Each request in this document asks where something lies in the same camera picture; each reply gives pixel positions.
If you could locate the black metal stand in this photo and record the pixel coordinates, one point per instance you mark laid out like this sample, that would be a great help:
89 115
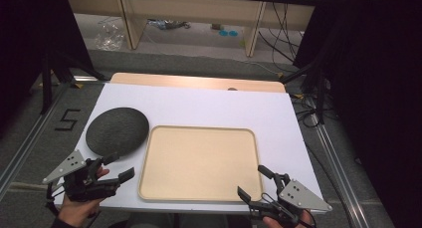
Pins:
318 88
46 85

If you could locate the person's dark sleeve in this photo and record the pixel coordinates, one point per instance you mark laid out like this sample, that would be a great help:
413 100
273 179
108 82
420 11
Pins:
63 224

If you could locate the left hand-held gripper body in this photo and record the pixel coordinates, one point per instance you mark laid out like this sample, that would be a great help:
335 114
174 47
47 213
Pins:
83 184

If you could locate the aluminium floor rail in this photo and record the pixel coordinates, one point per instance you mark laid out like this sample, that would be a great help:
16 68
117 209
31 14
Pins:
26 148
338 175

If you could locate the white table sheet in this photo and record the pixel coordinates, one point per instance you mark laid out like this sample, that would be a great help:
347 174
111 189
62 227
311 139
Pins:
212 105

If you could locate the beige rectangular tray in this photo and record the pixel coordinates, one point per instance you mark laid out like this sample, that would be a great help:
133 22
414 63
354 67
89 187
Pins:
199 163

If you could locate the blue round disc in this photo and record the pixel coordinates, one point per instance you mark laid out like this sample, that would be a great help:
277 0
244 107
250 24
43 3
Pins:
233 33
223 33

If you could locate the black curtain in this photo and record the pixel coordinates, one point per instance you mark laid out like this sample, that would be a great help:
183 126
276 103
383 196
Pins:
371 88
30 39

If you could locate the clear plastic bag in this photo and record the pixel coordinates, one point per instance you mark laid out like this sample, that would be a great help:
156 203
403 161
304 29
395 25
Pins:
109 35

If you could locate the crumpled blue plastic wrap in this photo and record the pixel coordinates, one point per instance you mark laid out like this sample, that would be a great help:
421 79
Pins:
167 23

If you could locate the person's left hand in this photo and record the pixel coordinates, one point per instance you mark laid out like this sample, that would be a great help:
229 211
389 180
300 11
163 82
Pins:
77 210

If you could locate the person's right hand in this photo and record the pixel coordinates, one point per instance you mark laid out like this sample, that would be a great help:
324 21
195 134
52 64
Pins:
300 221

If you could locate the light wooden desk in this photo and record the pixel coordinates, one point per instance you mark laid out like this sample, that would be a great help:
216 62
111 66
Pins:
199 5

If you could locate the dark grey round plate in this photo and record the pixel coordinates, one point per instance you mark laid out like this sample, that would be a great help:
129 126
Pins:
116 131

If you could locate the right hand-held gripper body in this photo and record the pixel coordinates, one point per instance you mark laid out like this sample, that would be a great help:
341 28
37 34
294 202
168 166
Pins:
292 196

